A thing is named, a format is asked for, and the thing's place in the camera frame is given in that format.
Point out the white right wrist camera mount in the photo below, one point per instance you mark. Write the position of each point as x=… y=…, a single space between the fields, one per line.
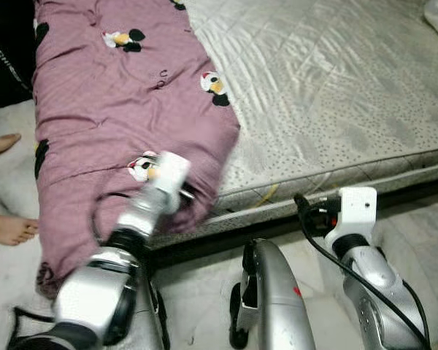
x=356 y=208

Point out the grey right robot leg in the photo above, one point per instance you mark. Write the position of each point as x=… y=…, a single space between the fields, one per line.
x=274 y=299

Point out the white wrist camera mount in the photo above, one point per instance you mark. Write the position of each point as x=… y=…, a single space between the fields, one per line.
x=171 y=171
x=356 y=208

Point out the white quilted mattress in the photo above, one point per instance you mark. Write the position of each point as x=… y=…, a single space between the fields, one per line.
x=336 y=80

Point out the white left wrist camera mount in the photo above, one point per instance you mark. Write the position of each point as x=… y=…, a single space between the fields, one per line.
x=171 y=171

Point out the grey left robot leg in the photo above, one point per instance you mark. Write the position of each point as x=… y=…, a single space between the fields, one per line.
x=150 y=321

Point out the grey robot leg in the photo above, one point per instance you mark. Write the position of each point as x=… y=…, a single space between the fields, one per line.
x=274 y=299
x=150 y=321

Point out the black bed frame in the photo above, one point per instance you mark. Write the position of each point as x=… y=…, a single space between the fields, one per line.
x=394 y=198

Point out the pink cartoon print quilt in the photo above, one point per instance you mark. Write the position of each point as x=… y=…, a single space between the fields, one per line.
x=95 y=95

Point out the black garment white print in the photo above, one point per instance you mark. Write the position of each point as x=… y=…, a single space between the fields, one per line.
x=7 y=58

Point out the person in grey shorts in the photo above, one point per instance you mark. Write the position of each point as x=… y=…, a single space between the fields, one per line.
x=7 y=227

